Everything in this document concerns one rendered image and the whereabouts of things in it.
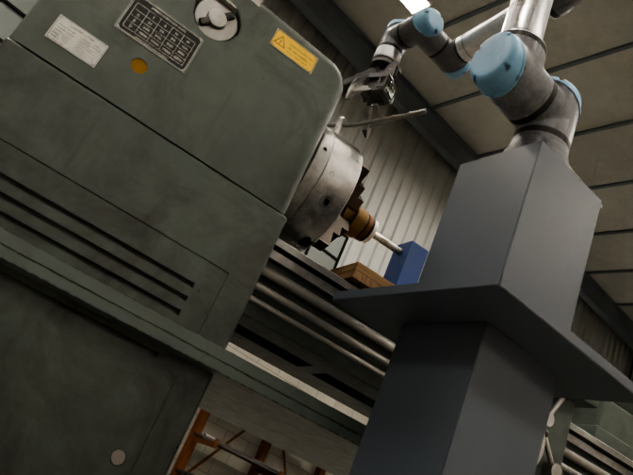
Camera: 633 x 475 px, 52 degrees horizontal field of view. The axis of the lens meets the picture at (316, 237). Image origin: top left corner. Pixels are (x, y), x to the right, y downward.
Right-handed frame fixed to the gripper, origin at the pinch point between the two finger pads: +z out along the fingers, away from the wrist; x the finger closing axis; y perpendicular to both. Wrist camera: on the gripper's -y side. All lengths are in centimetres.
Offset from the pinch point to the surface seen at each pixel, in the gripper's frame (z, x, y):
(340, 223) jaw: 28.8, 6.5, 4.6
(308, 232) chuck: 37.9, -3.0, 3.4
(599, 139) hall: -645, 759, -94
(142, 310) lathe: 78, -39, 5
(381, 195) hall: -474, 714, -411
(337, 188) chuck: 28.2, -7.7, 9.6
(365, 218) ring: 23.9, 10.7, 8.4
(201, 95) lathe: 35, -45, -3
